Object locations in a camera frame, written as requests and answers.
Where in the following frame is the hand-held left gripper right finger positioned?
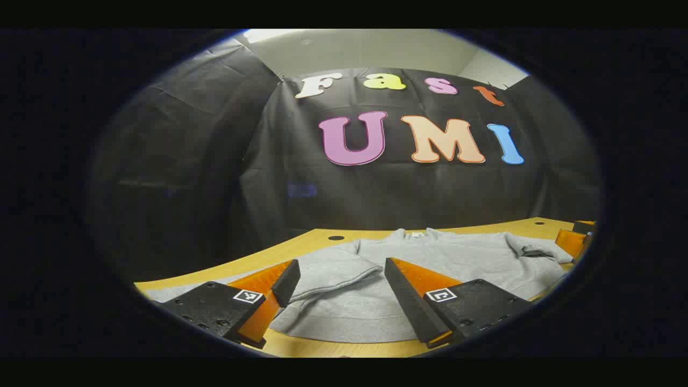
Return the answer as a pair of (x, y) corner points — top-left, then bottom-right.
(384, 257), (533, 348)

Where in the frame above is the grey sweatshirt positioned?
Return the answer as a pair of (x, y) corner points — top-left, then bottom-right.
(144, 228), (575, 343)

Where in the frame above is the black backdrop cloth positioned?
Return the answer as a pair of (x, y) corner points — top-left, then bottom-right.
(89, 32), (601, 283)

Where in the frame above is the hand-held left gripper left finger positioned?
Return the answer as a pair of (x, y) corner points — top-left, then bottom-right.
(153, 259), (302, 350)

